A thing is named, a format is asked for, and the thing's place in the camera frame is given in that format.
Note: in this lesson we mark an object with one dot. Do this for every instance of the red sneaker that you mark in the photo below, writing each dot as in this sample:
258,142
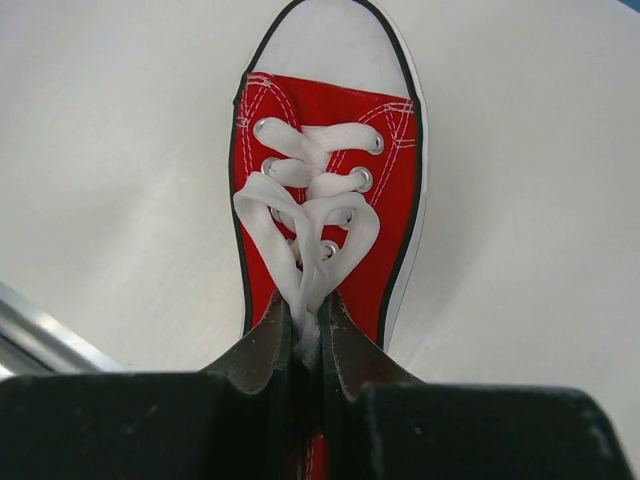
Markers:
328,168

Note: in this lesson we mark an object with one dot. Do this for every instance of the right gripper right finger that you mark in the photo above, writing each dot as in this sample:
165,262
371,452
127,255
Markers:
381,422

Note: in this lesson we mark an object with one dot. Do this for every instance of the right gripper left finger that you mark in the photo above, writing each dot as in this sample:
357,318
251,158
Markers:
229,420

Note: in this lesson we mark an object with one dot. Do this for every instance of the aluminium mounting rail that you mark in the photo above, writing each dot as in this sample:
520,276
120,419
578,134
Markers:
35,343

